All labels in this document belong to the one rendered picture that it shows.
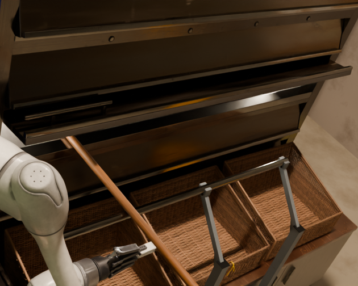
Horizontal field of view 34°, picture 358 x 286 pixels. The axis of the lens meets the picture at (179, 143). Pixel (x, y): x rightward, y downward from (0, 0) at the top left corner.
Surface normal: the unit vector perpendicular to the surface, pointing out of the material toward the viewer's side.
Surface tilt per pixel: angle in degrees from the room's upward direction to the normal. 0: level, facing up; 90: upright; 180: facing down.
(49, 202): 83
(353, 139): 90
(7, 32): 90
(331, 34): 70
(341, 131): 90
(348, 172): 0
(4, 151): 10
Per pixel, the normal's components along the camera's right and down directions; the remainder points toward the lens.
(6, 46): 0.59, 0.62
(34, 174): 0.25, -0.45
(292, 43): 0.65, 0.32
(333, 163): 0.29, -0.76
